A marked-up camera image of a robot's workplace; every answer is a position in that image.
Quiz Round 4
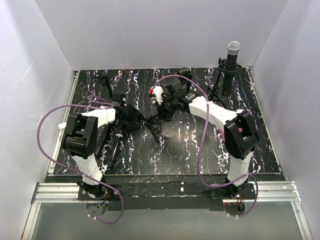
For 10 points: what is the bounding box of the shock mount stand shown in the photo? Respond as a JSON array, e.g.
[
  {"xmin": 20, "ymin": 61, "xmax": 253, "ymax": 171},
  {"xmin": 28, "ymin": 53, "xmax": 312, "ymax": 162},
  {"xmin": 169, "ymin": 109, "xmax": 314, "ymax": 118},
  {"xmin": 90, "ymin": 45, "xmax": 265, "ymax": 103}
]
[{"xmin": 208, "ymin": 58, "xmax": 243, "ymax": 109}]

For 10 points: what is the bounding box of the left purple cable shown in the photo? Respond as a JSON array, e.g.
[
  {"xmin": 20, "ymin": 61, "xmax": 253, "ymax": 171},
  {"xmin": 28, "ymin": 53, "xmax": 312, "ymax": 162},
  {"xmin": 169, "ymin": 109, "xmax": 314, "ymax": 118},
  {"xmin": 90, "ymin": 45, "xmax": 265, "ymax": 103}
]
[{"xmin": 36, "ymin": 95, "xmax": 125, "ymax": 225}]

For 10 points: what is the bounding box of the aluminium frame rail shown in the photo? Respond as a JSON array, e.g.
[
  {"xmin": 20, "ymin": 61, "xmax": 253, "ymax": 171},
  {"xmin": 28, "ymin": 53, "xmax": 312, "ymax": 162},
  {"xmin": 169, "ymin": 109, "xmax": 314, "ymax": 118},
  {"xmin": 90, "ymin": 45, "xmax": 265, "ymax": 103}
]
[{"xmin": 23, "ymin": 70, "xmax": 312, "ymax": 240}]

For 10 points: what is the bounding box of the pink wedge block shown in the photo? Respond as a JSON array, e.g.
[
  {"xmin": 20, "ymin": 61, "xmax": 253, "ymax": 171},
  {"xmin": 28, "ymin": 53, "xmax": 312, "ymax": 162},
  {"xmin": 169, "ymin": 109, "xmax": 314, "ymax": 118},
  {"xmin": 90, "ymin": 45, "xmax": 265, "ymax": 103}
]
[{"xmin": 218, "ymin": 128, "xmax": 225, "ymax": 142}]

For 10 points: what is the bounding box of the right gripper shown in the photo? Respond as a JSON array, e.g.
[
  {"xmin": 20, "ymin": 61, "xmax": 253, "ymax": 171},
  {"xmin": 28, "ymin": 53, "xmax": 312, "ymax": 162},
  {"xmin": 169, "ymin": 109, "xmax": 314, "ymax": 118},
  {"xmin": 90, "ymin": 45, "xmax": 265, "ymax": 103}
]
[{"xmin": 154, "ymin": 96, "xmax": 178, "ymax": 121}]

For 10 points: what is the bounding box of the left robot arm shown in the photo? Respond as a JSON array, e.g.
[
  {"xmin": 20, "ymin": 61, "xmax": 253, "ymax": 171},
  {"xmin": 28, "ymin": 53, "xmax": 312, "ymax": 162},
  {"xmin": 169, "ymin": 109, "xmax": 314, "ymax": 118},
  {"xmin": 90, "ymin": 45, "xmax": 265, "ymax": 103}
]
[{"xmin": 61, "ymin": 92, "xmax": 145, "ymax": 200}]

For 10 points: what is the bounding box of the tall black foam microphone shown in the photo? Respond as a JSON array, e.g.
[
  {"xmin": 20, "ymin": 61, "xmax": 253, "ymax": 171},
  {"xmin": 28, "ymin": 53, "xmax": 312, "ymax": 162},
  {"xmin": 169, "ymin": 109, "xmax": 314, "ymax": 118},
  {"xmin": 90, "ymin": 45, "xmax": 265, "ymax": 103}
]
[{"xmin": 108, "ymin": 122, "xmax": 125, "ymax": 169}]

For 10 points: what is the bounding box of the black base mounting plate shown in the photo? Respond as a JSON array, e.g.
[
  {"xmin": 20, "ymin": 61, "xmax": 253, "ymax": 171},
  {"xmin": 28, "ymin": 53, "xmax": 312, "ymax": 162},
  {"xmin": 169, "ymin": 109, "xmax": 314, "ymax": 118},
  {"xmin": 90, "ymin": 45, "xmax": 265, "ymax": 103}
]
[{"xmin": 77, "ymin": 173, "xmax": 257, "ymax": 212}]

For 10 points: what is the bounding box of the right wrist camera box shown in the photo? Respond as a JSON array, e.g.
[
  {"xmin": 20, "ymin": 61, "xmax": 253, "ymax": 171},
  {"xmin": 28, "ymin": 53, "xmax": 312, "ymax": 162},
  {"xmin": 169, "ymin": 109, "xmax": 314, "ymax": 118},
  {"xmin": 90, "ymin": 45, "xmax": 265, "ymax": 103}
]
[{"xmin": 149, "ymin": 86, "xmax": 164, "ymax": 105}]

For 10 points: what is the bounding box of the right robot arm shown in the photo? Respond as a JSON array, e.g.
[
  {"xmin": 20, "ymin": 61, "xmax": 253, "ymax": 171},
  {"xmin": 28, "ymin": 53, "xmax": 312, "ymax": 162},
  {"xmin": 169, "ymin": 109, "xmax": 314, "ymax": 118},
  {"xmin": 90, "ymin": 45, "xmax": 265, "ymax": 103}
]
[{"xmin": 149, "ymin": 81, "xmax": 260, "ymax": 199}]

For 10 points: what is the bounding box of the round base stand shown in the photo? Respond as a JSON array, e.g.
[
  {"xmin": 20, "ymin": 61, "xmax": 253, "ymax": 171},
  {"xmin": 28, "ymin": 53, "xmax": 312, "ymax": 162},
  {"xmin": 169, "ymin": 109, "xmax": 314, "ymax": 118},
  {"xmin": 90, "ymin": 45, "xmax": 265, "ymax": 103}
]
[
  {"xmin": 94, "ymin": 72, "xmax": 113, "ymax": 98},
  {"xmin": 177, "ymin": 67, "xmax": 193, "ymax": 93}
]

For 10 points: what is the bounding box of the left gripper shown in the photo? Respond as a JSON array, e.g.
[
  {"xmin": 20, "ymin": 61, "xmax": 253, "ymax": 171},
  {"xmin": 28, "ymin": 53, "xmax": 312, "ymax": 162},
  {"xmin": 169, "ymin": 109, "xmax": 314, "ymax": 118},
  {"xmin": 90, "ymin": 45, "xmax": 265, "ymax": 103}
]
[{"xmin": 121, "ymin": 104, "xmax": 145, "ymax": 129}]

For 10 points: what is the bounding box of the silver mesh microphone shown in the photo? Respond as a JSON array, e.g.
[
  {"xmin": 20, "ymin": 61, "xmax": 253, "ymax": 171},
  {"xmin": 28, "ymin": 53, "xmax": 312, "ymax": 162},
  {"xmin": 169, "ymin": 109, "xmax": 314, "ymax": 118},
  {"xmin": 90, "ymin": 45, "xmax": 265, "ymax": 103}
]
[
  {"xmin": 94, "ymin": 124, "xmax": 112, "ymax": 158},
  {"xmin": 221, "ymin": 40, "xmax": 241, "ymax": 97}
]

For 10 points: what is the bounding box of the black tripod stand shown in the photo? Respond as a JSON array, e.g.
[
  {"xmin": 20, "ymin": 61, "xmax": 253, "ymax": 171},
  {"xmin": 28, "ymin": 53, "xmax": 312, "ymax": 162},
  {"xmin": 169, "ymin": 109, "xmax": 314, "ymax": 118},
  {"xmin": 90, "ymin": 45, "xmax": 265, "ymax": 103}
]
[{"xmin": 136, "ymin": 112, "xmax": 163, "ymax": 143}]

